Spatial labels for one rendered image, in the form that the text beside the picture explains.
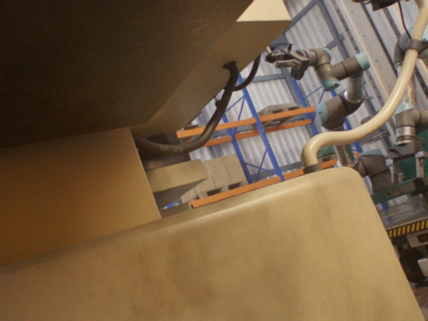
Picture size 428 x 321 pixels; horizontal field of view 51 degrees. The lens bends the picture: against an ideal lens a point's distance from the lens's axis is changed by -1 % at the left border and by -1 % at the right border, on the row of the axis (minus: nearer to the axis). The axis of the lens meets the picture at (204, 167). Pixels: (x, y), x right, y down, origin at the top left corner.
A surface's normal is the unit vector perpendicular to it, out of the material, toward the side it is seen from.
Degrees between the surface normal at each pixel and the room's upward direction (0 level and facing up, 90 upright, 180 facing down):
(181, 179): 90
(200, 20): 180
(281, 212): 90
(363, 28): 90
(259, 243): 90
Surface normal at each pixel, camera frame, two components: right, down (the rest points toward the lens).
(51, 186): 0.47, -0.34
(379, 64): -0.82, 0.21
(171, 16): 0.35, 0.92
